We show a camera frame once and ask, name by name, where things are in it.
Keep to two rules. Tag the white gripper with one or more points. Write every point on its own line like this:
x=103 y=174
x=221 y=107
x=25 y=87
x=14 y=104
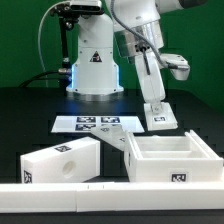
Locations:
x=150 y=80

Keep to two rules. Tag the small white cabinet panel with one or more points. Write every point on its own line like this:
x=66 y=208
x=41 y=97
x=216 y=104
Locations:
x=164 y=120

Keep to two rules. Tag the white cabinet body box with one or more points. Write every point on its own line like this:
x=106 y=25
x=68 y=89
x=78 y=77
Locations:
x=171 y=159

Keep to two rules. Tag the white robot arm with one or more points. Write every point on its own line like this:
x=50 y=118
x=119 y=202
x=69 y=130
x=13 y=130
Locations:
x=134 y=26

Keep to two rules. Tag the white cabinet block with hole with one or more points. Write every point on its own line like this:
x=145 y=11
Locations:
x=71 y=162

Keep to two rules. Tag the white front fence bar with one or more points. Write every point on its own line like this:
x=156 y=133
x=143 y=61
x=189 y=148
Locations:
x=86 y=197

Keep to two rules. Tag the white marker sheet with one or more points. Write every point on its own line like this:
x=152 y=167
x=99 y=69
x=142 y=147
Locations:
x=83 y=124

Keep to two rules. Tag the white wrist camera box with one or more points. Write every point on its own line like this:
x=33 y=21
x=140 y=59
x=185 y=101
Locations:
x=178 y=66

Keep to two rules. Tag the black camera on stand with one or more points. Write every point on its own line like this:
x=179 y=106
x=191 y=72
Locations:
x=68 y=15

